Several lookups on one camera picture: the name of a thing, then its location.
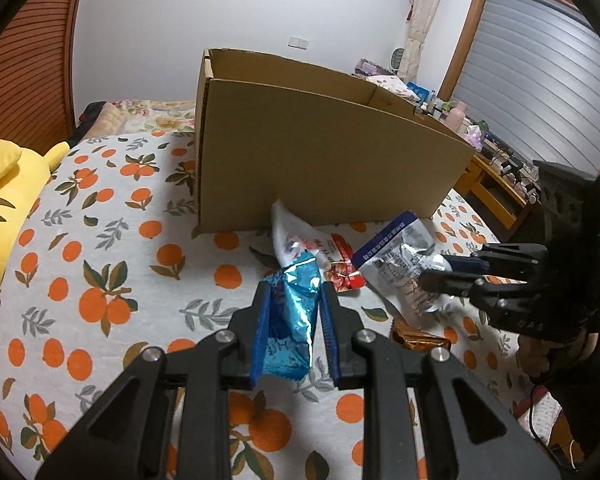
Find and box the blue foil snack bag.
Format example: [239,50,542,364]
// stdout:
[261,250,322,382]

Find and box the white long snack bag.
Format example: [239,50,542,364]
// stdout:
[352,211,451,330]

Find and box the person's right hand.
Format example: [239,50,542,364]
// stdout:
[517,330,600,387]

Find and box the wooden sideboard cabinet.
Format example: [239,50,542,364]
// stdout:
[454,154,532,242]

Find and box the red white snack packet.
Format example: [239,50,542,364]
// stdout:
[325,233,366,294]

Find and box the brown gold candy wrapper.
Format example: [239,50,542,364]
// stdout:
[390,318,451,353]

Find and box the white red snack bag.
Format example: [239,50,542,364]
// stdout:
[272,200,340,270]

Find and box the orange-print white bedsheet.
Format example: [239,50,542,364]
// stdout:
[0,131,541,480]

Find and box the pink bottle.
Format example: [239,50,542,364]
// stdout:
[444,101,466,131]

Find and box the grey window blind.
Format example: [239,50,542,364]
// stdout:
[452,0,600,174]

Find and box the brown cardboard box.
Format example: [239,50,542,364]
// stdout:
[195,49,474,233]

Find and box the folded floral cloth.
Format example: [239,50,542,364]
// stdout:
[366,75,420,103]

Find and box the floral quilt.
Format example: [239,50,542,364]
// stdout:
[85,100,196,139]

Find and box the yellow plush toy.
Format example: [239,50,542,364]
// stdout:
[0,140,70,285]

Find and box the floral curtain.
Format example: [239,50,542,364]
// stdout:
[398,0,440,82]

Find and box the wooden louvered wardrobe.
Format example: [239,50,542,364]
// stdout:
[0,0,80,153]

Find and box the white wall switch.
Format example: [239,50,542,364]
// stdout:
[288,36,309,51]

